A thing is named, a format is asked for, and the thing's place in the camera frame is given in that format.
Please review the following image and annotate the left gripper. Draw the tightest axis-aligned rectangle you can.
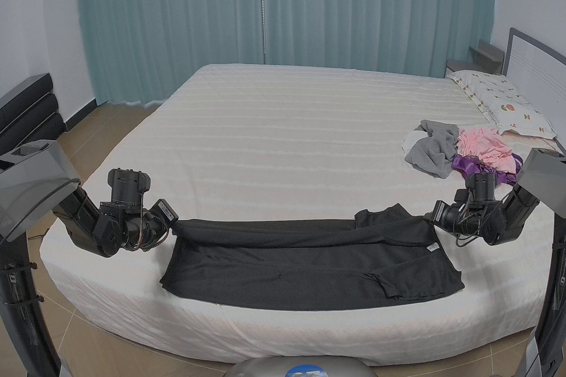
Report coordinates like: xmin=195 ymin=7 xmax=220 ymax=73
xmin=127 ymin=212 xmax=171 ymax=250

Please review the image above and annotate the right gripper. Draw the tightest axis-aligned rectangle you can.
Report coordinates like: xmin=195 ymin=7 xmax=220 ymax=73
xmin=442 ymin=205 xmax=471 ymax=237

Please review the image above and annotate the grey garment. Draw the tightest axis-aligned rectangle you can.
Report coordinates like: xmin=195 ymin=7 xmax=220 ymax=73
xmin=404 ymin=119 xmax=460 ymax=179

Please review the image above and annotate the grey bedside table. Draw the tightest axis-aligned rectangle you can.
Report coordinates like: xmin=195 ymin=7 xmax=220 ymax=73
xmin=446 ymin=39 xmax=506 ymax=77

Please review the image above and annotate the white garment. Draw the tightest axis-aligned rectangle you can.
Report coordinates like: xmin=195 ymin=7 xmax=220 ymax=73
xmin=402 ymin=130 xmax=426 ymax=154

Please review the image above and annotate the bed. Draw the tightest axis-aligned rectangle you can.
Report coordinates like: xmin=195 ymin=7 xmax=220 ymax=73
xmin=39 ymin=27 xmax=566 ymax=367

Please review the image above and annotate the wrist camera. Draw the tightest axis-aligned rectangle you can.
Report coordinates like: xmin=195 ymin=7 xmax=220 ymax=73
xmin=425 ymin=199 xmax=448 ymax=228
xmin=152 ymin=199 xmax=178 ymax=226

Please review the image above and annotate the purple garment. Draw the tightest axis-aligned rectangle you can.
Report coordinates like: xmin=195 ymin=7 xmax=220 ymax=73
xmin=452 ymin=152 xmax=524 ymax=186

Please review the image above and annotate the black T-shirt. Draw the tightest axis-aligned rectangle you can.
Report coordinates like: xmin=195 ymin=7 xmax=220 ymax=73
xmin=159 ymin=203 xmax=466 ymax=312

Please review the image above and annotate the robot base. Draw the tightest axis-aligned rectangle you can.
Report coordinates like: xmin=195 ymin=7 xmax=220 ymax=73
xmin=228 ymin=360 xmax=370 ymax=377

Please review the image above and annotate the pink garment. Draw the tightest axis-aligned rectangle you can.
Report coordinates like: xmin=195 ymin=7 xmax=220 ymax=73
xmin=455 ymin=127 xmax=516 ymax=173

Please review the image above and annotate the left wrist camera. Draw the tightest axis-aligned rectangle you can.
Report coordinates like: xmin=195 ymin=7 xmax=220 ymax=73
xmin=152 ymin=199 xmax=178 ymax=226

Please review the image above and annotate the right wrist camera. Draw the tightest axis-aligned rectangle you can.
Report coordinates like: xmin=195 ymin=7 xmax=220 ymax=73
xmin=425 ymin=199 xmax=448 ymax=228

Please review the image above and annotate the white printed pillow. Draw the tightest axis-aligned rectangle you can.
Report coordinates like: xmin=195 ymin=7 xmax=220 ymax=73
xmin=447 ymin=70 xmax=558 ymax=140

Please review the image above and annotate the black chest of drawers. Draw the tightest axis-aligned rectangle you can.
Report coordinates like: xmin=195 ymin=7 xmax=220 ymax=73
xmin=0 ymin=74 xmax=67 ymax=142

